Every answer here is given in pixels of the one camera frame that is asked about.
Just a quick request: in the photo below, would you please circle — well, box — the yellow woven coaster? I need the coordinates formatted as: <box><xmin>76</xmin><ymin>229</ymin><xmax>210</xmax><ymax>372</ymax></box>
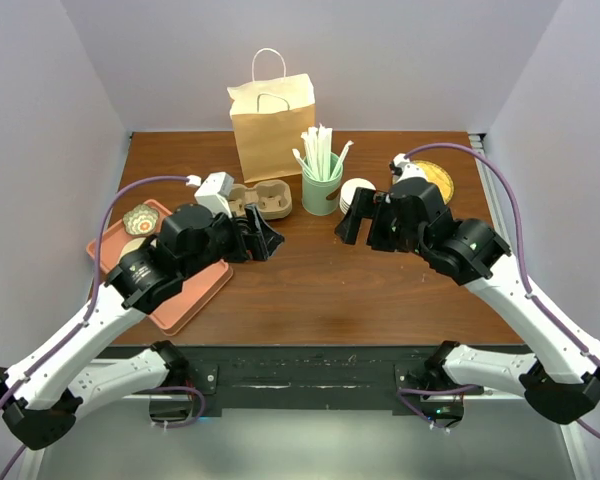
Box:
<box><xmin>411</xmin><ymin>160</ymin><xmax>454</xmax><ymax>204</ymax></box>

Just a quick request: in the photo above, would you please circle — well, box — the pink plastic tray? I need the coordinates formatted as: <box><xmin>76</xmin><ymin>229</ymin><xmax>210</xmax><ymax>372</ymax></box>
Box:
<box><xmin>100</xmin><ymin>220</ymin><xmax>233</xmax><ymax>336</ymax></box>

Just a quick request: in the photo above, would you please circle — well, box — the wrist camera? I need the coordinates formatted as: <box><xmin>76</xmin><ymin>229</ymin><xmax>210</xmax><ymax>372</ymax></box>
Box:
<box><xmin>389</xmin><ymin>153</ymin><xmax>427</xmax><ymax>185</ymax></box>
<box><xmin>194</xmin><ymin>172</ymin><xmax>234</xmax><ymax>217</ymax></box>

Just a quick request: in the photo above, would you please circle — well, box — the cream square bowl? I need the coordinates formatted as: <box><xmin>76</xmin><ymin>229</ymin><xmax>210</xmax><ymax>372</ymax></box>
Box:
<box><xmin>118</xmin><ymin>237</ymin><xmax>146</xmax><ymax>260</ymax></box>

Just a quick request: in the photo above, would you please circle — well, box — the cardboard cup carrier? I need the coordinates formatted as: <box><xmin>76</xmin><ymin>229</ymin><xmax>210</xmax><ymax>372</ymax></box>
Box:
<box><xmin>228</xmin><ymin>179</ymin><xmax>292</xmax><ymax>220</ymax></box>

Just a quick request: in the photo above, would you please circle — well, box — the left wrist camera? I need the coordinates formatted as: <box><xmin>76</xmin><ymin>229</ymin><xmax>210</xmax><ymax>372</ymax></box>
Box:
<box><xmin>194</xmin><ymin>172</ymin><xmax>234</xmax><ymax>217</ymax></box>

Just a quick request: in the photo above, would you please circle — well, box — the brown paper bag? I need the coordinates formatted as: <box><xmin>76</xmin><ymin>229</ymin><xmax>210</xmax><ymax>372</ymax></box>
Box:
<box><xmin>227</xmin><ymin>63</ymin><xmax>315</xmax><ymax>183</ymax></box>

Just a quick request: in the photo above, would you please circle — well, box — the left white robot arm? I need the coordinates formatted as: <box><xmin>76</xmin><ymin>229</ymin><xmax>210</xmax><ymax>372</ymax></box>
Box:
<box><xmin>0</xmin><ymin>204</ymin><xmax>284</xmax><ymax>450</ymax></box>

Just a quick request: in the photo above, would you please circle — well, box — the green straw holder cup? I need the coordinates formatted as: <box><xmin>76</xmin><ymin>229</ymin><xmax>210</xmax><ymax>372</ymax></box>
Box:
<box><xmin>302</xmin><ymin>153</ymin><xmax>343</xmax><ymax>216</ymax></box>

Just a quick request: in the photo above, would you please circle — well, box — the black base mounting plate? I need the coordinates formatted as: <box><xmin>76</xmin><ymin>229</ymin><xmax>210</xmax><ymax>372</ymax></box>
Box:
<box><xmin>179</xmin><ymin>345</ymin><xmax>437</xmax><ymax>417</ymax></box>

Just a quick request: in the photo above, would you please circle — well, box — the small floral dish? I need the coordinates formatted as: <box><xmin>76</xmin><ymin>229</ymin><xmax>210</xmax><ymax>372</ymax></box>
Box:
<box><xmin>122</xmin><ymin>204</ymin><xmax>160</xmax><ymax>237</ymax></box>

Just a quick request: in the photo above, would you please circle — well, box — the stack of paper cups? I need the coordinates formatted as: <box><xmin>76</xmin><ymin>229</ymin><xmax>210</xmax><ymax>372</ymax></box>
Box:
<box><xmin>339</xmin><ymin>178</ymin><xmax>376</xmax><ymax>214</ymax></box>

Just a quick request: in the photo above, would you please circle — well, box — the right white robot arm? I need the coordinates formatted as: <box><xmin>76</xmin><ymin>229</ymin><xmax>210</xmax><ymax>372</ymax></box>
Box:
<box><xmin>335</xmin><ymin>178</ymin><xmax>600</xmax><ymax>425</ymax></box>

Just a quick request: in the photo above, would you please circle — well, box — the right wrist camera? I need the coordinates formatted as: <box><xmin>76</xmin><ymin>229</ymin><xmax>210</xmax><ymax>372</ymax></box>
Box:
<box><xmin>389</xmin><ymin>153</ymin><xmax>427</xmax><ymax>185</ymax></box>

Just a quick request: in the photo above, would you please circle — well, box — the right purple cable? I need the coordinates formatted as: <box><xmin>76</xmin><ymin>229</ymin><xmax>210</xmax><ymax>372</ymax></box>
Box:
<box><xmin>404</xmin><ymin>142</ymin><xmax>600</xmax><ymax>449</ymax></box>

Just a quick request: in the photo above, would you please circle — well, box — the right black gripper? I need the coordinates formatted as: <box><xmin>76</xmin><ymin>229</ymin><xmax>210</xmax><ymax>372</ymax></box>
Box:
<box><xmin>335</xmin><ymin>184</ymin><xmax>428</xmax><ymax>256</ymax></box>

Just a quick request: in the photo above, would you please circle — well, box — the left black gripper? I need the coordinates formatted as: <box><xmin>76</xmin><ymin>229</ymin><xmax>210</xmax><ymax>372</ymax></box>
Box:
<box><xmin>181</xmin><ymin>202</ymin><xmax>284</xmax><ymax>279</ymax></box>

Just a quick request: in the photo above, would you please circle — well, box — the wrapped straws bundle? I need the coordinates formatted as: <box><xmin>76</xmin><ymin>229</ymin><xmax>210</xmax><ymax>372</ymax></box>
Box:
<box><xmin>292</xmin><ymin>124</ymin><xmax>354</xmax><ymax>182</ymax></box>

